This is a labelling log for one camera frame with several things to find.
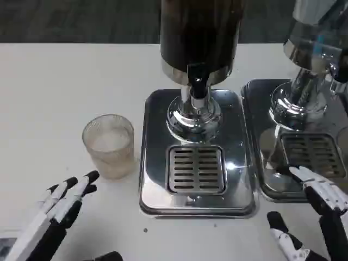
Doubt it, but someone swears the black dispenser tap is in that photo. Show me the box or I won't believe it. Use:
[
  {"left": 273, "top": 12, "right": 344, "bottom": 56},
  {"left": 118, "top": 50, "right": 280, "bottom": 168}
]
[{"left": 187, "top": 63, "right": 212, "bottom": 110}]

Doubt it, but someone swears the slotted steel drip grid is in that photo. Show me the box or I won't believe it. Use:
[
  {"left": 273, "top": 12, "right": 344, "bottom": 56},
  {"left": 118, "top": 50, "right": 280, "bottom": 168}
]
[
  {"left": 165, "top": 145, "right": 228, "bottom": 195},
  {"left": 279, "top": 133, "right": 347, "bottom": 179}
]

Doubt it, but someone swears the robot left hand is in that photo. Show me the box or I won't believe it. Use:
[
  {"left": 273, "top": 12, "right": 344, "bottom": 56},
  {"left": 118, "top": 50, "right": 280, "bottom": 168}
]
[{"left": 0, "top": 170, "right": 125, "bottom": 261}]

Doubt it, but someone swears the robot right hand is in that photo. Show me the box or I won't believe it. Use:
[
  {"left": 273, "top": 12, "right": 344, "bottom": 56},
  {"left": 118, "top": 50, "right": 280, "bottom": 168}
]
[{"left": 266, "top": 165, "right": 348, "bottom": 261}]

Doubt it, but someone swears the clear drink dispenser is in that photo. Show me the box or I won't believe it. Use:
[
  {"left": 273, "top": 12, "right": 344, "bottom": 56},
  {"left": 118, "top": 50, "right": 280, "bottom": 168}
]
[{"left": 269, "top": 0, "right": 348, "bottom": 131}]

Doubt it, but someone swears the steel drip tray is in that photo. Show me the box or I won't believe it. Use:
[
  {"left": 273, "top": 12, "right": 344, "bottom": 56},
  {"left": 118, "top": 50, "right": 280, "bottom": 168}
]
[
  {"left": 139, "top": 88, "right": 258, "bottom": 220},
  {"left": 240, "top": 78, "right": 348, "bottom": 203}
]

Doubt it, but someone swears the clear ribbed glass cup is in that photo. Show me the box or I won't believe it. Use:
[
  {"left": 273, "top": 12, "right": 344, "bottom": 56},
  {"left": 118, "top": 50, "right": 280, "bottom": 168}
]
[{"left": 82, "top": 114, "right": 135, "bottom": 181}]

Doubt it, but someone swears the dark drink dispenser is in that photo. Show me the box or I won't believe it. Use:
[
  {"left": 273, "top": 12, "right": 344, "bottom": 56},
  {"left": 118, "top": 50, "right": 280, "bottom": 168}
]
[{"left": 159, "top": 0, "right": 243, "bottom": 144}]

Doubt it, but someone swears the chrome dispenser tap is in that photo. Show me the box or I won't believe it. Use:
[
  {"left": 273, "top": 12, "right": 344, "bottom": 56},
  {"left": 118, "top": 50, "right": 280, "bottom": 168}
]
[{"left": 327, "top": 48, "right": 348, "bottom": 96}]

